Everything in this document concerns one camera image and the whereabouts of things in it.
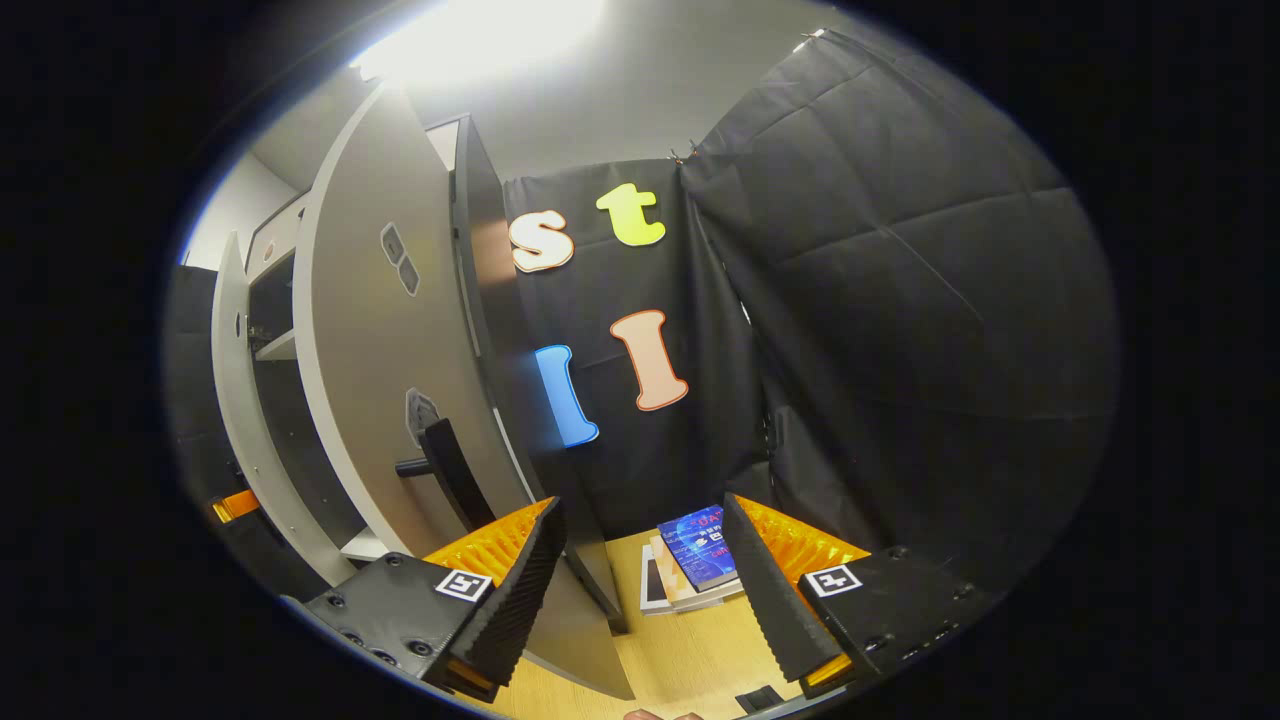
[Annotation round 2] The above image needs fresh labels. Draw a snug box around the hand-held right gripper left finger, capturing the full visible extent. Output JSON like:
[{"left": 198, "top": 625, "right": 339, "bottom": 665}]
[{"left": 300, "top": 495, "right": 569, "bottom": 701}]

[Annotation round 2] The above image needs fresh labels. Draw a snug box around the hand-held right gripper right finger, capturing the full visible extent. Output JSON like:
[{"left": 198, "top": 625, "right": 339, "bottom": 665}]
[{"left": 720, "top": 492, "right": 1002, "bottom": 700}]

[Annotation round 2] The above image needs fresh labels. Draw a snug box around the beige shoe cabinet door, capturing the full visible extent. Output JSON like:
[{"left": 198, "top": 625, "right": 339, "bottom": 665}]
[
  {"left": 292, "top": 82, "right": 637, "bottom": 701},
  {"left": 210, "top": 232, "right": 359, "bottom": 589}
]

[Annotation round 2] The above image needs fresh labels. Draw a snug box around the black door handle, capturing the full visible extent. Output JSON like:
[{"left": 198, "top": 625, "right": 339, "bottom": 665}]
[{"left": 395, "top": 417, "right": 498, "bottom": 533}]

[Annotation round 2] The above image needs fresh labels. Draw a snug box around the beige double-door shoe cabinet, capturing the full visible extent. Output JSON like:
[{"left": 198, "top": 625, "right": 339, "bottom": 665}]
[{"left": 243, "top": 113, "right": 633, "bottom": 637}]

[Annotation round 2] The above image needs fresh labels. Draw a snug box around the white book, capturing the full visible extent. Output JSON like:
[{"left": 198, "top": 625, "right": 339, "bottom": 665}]
[{"left": 640, "top": 545, "right": 682, "bottom": 615}]

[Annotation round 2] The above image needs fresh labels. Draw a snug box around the ceiling light panel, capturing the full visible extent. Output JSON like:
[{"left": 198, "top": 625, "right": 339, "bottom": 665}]
[{"left": 350, "top": 0, "right": 607, "bottom": 87}]

